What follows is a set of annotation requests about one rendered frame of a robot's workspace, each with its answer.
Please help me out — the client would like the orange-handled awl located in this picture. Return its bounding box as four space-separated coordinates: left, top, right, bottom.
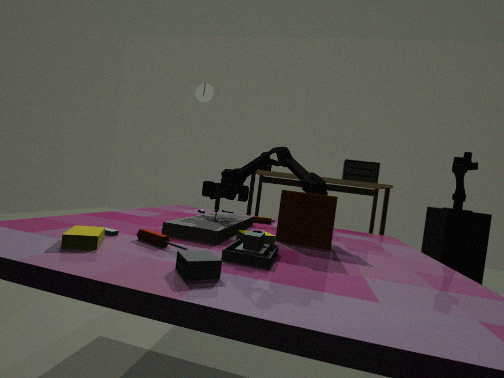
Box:
253 216 272 224
137 229 189 251

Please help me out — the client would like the yellow rectangular block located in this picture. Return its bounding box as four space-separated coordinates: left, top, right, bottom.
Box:
236 230 275 244
61 225 105 250

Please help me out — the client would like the orange-brown hexagonal tool handle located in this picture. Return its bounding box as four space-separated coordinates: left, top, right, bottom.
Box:
214 188 221 220

